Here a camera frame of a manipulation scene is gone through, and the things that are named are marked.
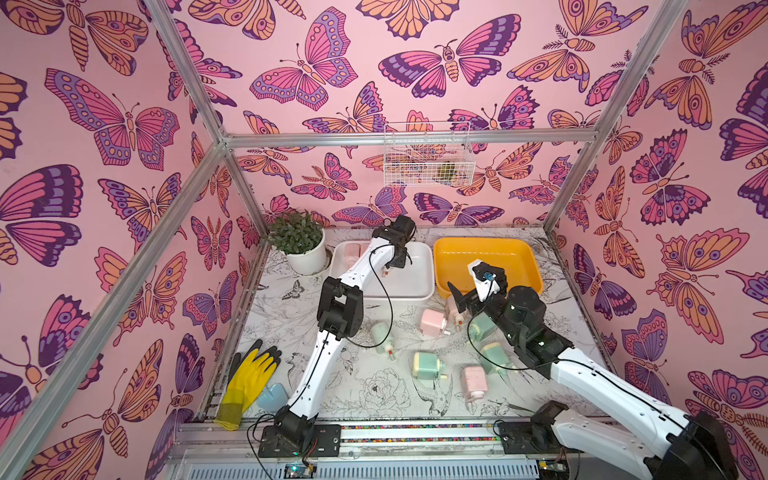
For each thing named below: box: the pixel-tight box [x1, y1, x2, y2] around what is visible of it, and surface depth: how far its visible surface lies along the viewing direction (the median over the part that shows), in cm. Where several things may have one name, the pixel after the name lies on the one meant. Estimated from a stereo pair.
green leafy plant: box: [267, 210, 323, 255], surface depth 97 cm
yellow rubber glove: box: [214, 339, 282, 431], surface depth 83 cm
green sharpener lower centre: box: [412, 352, 448, 380], surface depth 81 cm
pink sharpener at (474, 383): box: [462, 366, 488, 403], surface depth 78 cm
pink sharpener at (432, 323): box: [419, 309, 447, 336], surface depth 90 cm
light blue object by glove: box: [258, 383, 288, 411], surface depth 83 cm
